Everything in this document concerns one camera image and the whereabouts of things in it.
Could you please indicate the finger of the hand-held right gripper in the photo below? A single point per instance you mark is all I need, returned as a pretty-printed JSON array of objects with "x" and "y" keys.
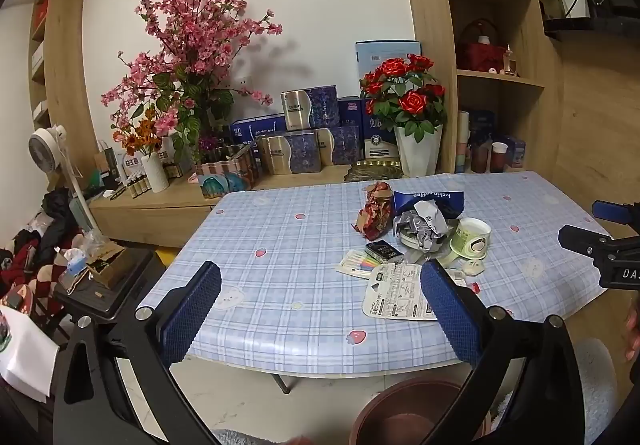
[
  {"x": 612, "y": 212},
  {"x": 582, "y": 241}
]

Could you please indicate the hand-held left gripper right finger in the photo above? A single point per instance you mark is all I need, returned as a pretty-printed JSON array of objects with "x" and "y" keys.
[{"x": 450, "y": 315}]

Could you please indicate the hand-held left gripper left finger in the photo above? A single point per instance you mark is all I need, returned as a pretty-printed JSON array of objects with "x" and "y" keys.
[{"x": 192, "y": 310}]

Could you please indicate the white paper scrap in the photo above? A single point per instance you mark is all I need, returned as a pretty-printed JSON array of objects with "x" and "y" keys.
[{"x": 462, "y": 281}]

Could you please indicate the white tissue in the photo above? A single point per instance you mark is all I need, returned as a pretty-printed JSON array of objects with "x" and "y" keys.
[{"x": 473, "y": 267}]

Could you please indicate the white paper bowl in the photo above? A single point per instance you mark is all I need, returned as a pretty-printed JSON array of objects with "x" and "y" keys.
[{"x": 440, "y": 257}]

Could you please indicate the white blister card packaging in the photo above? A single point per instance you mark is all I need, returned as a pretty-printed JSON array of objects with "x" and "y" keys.
[{"x": 395, "y": 292}]

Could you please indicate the green white paper cup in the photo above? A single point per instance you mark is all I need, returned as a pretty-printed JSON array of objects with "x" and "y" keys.
[{"x": 467, "y": 245}]

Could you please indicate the silver foil wrapper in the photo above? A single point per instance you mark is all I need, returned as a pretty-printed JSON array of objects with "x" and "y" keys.
[{"x": 417, "y": 227}]

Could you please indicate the black tissue pack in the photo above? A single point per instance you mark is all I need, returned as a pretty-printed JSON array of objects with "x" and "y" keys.
[{"x": 382, "y": 250}]

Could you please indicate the coloured marker pack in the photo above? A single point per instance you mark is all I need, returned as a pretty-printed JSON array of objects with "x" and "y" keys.
[{"x": 357, "y": 262}]

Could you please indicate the brown round bin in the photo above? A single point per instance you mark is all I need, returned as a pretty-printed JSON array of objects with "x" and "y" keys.
[{"x": 400, "y": 415}]

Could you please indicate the blue coffee bag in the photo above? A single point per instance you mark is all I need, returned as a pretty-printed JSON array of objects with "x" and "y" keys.
[{"x": 440, "y": 199}]

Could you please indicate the red gold wrapper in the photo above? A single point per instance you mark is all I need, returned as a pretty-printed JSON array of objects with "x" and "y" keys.
[{"x": 375, "y": 212}]

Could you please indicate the person's right hand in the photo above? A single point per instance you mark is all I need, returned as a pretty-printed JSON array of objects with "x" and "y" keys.
[{"x": 634, "y": 332}]

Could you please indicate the black case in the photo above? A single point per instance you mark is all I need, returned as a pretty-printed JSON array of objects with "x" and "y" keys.
[{"x": 130, "y": 285}]

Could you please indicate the open cardboard box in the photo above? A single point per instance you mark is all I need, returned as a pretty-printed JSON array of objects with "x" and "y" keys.
[{"x": 107, "y": 267}]

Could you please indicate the wooden sideboard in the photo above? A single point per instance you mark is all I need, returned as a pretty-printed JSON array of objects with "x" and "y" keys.
[{"x": 150, "y": 220}]

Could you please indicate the small blue carton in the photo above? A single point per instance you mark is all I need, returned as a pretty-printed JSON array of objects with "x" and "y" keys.
[{"x": 516, "y": 152}]

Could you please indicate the white fluffy stool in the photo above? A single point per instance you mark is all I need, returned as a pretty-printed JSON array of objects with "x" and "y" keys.
[{"x": 597, "y": 390}]

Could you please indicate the teal shell-shaped packet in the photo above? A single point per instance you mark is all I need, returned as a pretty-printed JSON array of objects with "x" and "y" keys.
[
  {"x": 212, "y": 187},
  {"x": 236, "y": 182}
]

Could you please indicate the blue plaid tablecloth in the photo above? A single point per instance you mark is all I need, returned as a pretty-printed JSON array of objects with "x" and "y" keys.
[{"x": 300, "y": 245}]

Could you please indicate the row of small amber bottles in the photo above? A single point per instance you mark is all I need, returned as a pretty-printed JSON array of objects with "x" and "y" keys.
[{"x": 140, "y": 187}]

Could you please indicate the white ribbed vase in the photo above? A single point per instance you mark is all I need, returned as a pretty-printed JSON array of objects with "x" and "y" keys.
[{"x": 156, "y": 175}]

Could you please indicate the patterned tissue box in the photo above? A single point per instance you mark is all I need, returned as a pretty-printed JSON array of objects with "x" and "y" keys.
[{"x": 225, "y": 165}]

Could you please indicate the stack of pastel cups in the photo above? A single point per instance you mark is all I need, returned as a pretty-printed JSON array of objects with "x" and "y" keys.
[{"x": 463, "y": 145}]

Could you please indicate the dark blue shelf box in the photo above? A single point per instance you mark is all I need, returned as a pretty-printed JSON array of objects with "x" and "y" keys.
[{"x": 482, "y": 125}]

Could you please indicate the white green carton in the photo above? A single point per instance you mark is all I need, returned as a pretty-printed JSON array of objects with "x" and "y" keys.
[{"x": 127, "y": 165}]

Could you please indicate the white angular flower pot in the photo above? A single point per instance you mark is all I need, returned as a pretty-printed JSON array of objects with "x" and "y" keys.
[{"x": 417, "y": 157}]

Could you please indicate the gold decorative tray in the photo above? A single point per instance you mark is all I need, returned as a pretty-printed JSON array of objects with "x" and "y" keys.
[{"x": 372, "y": 171}]

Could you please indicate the pile of clothes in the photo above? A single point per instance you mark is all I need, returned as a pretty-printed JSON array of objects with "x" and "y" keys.
[{"x": 30, "y": 270}]

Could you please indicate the white paper sheet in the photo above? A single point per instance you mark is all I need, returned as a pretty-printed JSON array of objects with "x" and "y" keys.
[{"x": 25, "y": 355}]

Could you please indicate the small gold bottle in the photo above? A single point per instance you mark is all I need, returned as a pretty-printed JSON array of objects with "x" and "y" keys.
[{"x": 510, "y": 62}]

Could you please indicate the blue white emblem box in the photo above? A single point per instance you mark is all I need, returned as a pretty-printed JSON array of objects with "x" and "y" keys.
[{"x": 380, "y": 145}]

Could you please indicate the orange artificial flowers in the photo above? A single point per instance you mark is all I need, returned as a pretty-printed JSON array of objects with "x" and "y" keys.
[{"x": 142, "y": 132}]

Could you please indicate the gold and blue gift box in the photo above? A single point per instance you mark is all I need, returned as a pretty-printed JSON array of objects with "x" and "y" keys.
[
  {"x": 310, "y": 107},
  {"x": 340, "y": 145},
  {"x": 290, "y": 152}
]

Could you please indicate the flat dark blue box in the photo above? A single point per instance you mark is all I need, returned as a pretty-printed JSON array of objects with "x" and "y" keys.
[{"x": 257, "y": 127}]

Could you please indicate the red gift basket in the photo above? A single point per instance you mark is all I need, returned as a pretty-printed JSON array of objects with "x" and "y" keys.
[{"x": 480, "y": 55}]

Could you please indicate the red rose plant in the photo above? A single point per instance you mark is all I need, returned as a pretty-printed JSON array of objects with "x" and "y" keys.
[{"x": 410, "y": 100}]

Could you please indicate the white standing fan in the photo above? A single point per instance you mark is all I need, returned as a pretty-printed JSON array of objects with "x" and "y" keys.
[{"x": 45, "y": 147}]

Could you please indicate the small dark blue box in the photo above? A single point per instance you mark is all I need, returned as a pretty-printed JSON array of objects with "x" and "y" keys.
[{"x": 349, "y": 112}]

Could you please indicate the narrow wooden shelf unit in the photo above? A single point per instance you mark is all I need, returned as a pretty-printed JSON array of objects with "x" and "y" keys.
[{"x": 65, "y": 75}]

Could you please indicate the large light blue box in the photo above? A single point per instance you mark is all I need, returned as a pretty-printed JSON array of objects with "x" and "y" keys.
[{"x": 380, "y": 55}]

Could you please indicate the pink blossom arrangement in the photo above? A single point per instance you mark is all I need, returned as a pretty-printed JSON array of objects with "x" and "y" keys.
[{"x": 200, "y": 25}]

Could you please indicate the black wall shelf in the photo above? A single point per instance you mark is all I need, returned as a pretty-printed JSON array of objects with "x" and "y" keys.
[{"x": 590, "y": 27}]

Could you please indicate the white wall socket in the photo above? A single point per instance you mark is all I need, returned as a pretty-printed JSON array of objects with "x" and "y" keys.
[{"x": 243, "y": 82}]

